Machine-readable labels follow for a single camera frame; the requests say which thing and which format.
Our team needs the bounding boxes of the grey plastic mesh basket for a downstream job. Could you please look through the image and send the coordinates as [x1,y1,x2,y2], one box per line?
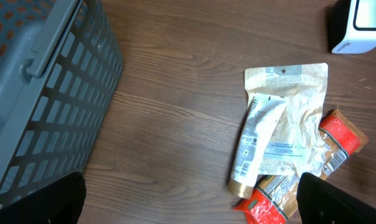
[0,0,123,209]

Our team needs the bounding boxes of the orange spaghetti pack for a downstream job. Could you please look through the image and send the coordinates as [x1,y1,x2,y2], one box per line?
[233,108,369,224]

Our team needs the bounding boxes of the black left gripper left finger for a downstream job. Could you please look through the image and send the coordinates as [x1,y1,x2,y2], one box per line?
[0,172,87,224]

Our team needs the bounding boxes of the white cream tube gold cap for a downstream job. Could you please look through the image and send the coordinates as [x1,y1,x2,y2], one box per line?
[228,93,288,199]

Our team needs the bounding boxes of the beige paper pouch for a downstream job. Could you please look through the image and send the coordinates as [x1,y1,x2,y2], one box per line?
[244,63,328,176]

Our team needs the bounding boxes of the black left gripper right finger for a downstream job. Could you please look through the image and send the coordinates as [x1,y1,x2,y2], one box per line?
[296,172,376,224]

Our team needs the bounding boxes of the white barcode scanner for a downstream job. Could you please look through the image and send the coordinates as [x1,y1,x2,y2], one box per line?
[328,0,376,54]

